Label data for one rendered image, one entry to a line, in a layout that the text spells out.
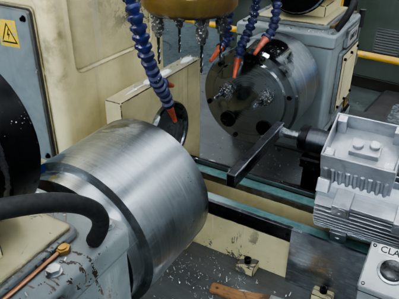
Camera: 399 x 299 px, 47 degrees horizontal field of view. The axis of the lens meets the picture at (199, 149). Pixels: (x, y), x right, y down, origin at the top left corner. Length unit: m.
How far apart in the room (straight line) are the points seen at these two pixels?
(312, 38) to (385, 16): 2.67
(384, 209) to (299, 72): 0.44
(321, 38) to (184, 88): 0.41
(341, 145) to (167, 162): 0.32
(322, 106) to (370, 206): 0.55
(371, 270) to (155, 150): 0.34
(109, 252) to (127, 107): 0.42
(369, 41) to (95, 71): 3.22
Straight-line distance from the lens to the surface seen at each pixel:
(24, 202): 0.41
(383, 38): 3.97
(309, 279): 0.97
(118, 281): 0.59
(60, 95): 0.94
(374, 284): 0.66
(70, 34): 0.93
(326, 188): 0.83
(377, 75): 4.06
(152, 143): 0.71
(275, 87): 1.11
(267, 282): 0.99
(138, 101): 0.92
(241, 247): 1.00
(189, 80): 1.07
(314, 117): 1.36
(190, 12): 0.82
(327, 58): 1.29
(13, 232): 0.55
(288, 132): 1.05
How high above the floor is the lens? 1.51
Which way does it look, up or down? 30 degrees down
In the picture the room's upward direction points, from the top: straight up
